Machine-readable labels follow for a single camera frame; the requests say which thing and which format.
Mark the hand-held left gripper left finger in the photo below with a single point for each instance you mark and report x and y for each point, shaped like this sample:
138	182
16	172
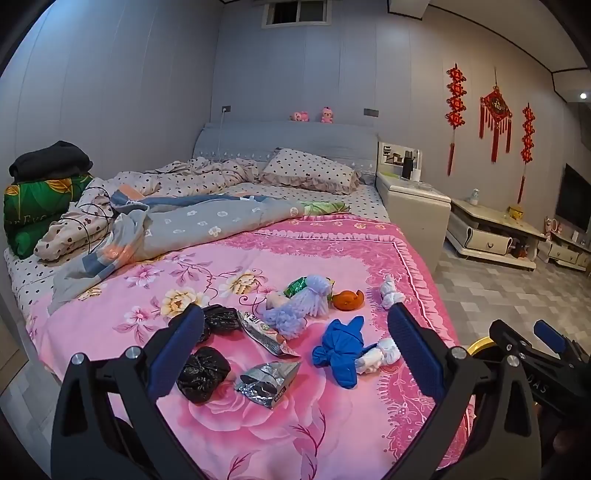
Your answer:
180	350

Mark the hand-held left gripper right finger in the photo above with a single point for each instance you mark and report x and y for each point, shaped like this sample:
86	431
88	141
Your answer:
413	355

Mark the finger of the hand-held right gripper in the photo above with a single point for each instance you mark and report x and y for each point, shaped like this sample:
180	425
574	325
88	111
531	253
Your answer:
508	334
549	334

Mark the yellow trash bin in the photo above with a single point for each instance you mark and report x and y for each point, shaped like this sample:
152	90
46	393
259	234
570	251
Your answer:
480	344

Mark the white sock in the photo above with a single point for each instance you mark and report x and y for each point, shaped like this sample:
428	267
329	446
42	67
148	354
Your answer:
390	293
381	355

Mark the black plastic bag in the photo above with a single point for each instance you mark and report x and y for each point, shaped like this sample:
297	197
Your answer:
224	321
203	374

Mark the blue cloth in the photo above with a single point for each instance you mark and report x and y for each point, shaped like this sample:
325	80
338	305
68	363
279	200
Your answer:
341	355

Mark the orange peel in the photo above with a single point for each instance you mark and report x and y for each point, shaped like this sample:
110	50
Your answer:
348	300

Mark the white snack packet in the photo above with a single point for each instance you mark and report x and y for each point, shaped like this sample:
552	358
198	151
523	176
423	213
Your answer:
268	337

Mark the silver foil packet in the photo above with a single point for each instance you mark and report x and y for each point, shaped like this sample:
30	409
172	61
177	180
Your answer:
268	383

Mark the pale pink tissue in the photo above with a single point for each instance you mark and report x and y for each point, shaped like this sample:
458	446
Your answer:
276	300

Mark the green snack packet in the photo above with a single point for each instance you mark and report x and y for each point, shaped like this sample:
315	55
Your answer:
295	287

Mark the white television stand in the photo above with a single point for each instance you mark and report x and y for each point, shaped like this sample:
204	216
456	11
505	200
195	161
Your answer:
563	251

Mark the low white TV stand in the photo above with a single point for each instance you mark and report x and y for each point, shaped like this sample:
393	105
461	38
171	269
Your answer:
485	240

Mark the pink floral blanket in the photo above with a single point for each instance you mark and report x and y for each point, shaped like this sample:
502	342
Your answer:
323	415

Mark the pink toy figure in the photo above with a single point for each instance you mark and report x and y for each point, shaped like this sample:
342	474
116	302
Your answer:
551	226

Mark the yellow pot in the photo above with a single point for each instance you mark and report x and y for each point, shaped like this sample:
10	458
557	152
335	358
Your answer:
515	212

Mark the grey floral quilt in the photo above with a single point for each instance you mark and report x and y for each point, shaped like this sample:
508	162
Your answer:
194	221

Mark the white bedside cabinet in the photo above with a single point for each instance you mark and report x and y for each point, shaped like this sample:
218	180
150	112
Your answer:
415	217

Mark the black television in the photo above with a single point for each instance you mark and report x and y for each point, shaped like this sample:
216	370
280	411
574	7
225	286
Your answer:
575	198

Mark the small white figurine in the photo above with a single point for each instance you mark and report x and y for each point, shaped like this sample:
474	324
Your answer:
474	197

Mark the green floral cloth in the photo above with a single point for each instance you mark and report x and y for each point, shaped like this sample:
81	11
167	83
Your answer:
323	206

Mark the beige polka dot quilt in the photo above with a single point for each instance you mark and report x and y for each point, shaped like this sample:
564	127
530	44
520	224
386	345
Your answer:
184	173

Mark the white cup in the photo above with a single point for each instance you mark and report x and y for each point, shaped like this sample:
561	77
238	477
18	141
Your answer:
416	175

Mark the black thermos bottle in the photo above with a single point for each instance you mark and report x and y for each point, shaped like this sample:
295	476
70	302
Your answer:
407	166

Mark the green leaf print folded quilt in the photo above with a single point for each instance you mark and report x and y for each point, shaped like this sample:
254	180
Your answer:
32	203

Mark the polka dot pillow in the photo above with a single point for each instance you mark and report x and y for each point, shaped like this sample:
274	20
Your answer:
309	168

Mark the red diamond knot ornament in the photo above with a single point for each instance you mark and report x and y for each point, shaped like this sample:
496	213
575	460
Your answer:
496	106

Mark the black folded clothing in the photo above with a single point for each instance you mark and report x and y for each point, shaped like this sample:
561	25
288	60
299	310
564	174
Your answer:
51	159

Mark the grey bed headboard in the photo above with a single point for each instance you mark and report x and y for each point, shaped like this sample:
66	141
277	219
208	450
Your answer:
286	138

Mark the pink plush toy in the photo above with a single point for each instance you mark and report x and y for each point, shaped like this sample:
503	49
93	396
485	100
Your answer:
299	117
326	115

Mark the window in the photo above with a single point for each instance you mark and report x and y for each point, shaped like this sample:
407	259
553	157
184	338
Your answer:
295	11

